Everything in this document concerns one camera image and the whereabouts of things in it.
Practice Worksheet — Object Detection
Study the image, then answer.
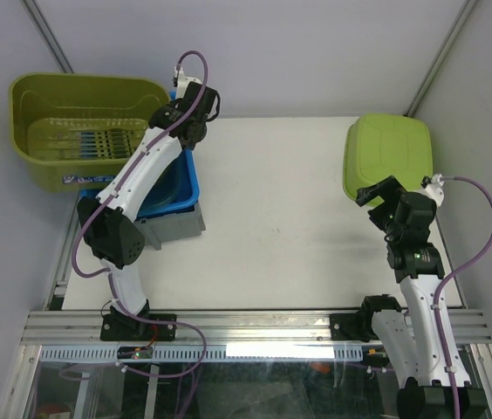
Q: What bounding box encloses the bright green plastic tub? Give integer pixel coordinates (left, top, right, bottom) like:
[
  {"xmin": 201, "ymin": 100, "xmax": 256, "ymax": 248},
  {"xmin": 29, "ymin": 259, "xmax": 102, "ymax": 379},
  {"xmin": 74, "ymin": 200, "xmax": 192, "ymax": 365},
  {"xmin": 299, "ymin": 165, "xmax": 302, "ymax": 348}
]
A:
[{"xmin": 343, "ymin": 113, "xmax": 434, "ymax": 200}]

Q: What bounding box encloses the olive green slotted basket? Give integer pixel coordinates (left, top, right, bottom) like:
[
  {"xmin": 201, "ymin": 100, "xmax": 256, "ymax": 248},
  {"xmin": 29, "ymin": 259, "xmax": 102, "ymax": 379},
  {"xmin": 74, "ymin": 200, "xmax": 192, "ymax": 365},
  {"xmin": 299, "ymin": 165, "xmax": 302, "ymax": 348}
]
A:
[{"xmin": 9, "ymin": 72, "xmax": 169, "ymax": 193}]

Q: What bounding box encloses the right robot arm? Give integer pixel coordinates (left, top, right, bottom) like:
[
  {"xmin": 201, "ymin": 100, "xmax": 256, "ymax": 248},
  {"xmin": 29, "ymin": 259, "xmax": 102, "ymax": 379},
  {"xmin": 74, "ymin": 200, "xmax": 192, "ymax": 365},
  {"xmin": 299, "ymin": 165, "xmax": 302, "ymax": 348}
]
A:
[{"xmin": 356, "ymin": 175, "xmax": 488, "ymax": 418}]

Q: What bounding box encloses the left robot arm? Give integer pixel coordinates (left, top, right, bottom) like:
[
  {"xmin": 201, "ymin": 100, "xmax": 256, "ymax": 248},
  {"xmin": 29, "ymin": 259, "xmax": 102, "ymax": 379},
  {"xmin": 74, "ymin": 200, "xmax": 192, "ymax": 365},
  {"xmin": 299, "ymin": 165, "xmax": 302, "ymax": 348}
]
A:
[{"xmin": 77, "ymin": 78, "xmax": 220, "ymax": 340}]

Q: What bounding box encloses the clear container inside bin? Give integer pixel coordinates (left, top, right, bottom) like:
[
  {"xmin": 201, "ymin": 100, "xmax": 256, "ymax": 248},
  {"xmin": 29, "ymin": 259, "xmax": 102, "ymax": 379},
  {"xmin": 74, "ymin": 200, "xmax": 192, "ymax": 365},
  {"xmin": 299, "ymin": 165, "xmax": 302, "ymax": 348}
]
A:
[{"xmin": 140, "ymin": 152, "xmax": 188, "ymax": 212}]

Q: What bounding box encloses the grey plastic crate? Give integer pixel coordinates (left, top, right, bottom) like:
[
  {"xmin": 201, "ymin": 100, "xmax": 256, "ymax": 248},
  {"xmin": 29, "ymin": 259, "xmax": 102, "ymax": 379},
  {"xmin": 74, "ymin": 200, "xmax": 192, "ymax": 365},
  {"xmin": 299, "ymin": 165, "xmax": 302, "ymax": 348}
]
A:
[{"xmin": 134, "ymin": 203, "xmax": 206, "ymax": 251}]

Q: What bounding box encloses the blue plastic bin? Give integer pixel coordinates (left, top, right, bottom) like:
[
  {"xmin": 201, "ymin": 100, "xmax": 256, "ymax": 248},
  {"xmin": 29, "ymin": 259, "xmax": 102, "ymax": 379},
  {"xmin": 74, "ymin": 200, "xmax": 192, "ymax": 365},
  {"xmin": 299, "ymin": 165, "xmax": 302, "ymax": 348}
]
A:
[{"xmin": 78, "ymin": 90, "xmax": 200, "ymax": 219}]

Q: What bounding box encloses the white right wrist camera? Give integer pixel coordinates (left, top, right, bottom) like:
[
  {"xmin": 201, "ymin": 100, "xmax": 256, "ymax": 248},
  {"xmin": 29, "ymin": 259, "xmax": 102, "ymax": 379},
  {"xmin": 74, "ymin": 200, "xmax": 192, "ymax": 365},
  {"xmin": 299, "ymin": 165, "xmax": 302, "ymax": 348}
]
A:
[{"xmin": 420, "ymin": 174, "xmax": 444, "ymax": 207}]

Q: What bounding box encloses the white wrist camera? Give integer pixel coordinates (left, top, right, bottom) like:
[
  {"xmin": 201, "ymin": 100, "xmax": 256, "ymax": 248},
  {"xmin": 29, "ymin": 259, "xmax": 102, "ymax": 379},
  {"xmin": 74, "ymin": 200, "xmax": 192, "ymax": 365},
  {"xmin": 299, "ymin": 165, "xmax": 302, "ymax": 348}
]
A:
[
  {"xmin": 170, "ymin": 67, "xmax": 202, "ymax": 100},
  {"xmin": 420, "ymin": 174, "xmax": 444, "ymax": 207}
]

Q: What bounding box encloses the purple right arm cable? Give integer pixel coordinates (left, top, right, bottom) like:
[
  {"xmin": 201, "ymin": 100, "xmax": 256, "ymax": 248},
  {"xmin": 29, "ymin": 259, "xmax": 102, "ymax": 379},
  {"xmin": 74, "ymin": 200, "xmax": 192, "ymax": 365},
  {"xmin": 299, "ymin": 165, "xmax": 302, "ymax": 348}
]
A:
[{"xmin": 366, "ymin": 174, "xmax": 492, "ymax": 419}]

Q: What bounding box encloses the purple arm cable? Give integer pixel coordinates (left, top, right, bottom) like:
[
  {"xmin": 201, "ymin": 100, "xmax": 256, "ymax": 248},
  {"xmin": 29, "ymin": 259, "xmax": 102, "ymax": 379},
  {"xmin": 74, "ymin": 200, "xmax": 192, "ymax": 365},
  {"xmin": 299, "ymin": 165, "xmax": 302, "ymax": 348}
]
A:
[
  {"xmin": 366, "ymin": 174, "xmax": 492, "ymax": 419},
  {"xmin": 73, "ymin": 50, "xmax": 210, "ymax": 376}
]

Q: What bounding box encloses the white slotted cable duct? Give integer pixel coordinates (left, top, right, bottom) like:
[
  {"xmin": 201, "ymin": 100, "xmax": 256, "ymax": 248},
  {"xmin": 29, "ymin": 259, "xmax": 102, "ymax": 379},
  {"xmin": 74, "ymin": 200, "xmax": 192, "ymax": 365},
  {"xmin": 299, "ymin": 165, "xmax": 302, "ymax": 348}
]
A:
[{"xmin": 40, "ymin": 342, "xmax": 364, "ymax": 363}]

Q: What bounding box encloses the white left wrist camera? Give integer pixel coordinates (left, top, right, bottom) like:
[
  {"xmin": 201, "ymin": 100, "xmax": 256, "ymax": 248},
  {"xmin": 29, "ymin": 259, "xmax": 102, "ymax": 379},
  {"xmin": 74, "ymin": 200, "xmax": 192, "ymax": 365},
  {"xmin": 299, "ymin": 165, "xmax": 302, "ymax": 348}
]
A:
[{"xmin": 170, "ymin": 67, "xmax": 202, "ymax": 100}]

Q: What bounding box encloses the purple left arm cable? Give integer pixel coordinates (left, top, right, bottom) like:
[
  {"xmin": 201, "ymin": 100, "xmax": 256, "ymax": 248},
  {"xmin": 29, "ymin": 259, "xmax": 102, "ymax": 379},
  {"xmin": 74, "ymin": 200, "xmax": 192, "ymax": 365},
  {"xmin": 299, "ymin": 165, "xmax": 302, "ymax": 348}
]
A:
[{"xmin": 73, "ymin": 50, "xmax": 210, "ymax": 376}]

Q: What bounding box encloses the aluminium rail frame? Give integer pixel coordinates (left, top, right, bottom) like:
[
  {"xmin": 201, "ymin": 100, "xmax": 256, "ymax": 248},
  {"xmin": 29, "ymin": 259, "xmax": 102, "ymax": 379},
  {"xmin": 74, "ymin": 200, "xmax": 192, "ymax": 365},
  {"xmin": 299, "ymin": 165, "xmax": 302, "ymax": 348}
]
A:
[{"xmin": 21, "ymin": 204, "xmax": 490, "ymax": 350}]

